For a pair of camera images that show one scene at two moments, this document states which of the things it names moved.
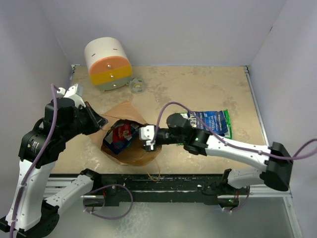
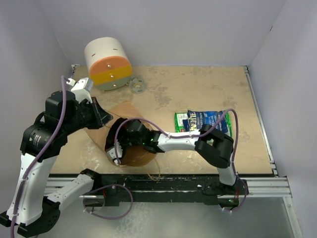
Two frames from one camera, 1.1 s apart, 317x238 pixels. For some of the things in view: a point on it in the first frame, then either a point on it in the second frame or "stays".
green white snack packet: x=185 y=115 stays
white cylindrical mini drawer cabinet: x=108 y=63 stays
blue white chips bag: x=215 y=120 stays
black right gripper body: x=165 y=138 → x=125 y=139
